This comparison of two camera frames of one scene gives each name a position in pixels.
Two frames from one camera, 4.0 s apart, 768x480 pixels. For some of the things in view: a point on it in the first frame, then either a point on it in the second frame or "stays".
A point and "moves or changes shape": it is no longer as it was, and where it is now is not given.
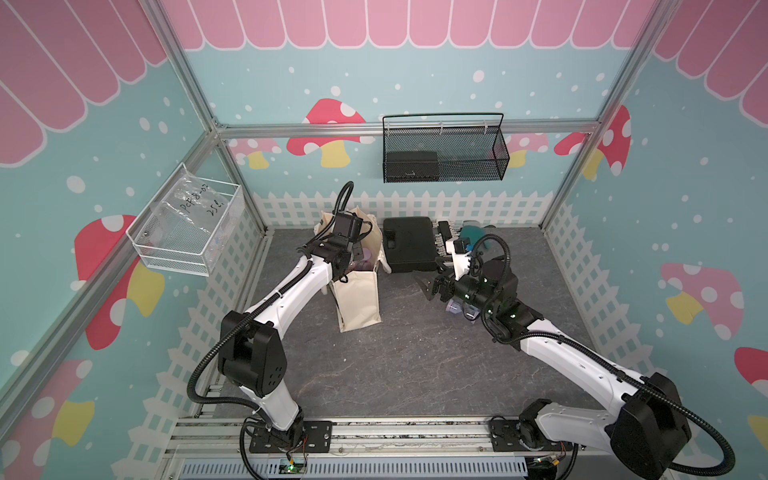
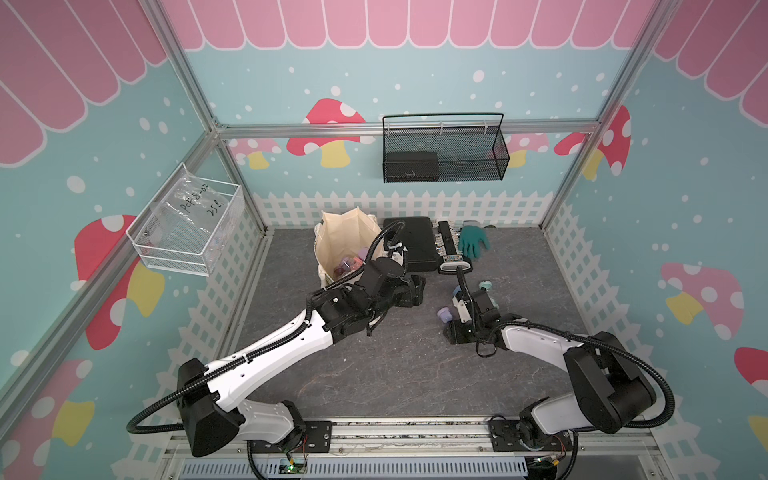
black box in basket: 415,166 stays
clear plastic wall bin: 185,225 stays
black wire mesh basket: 449,147 stays
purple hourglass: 456,307 moves or changes shape
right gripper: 450,281 -> 453,332
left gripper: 355,243 -> 412,291
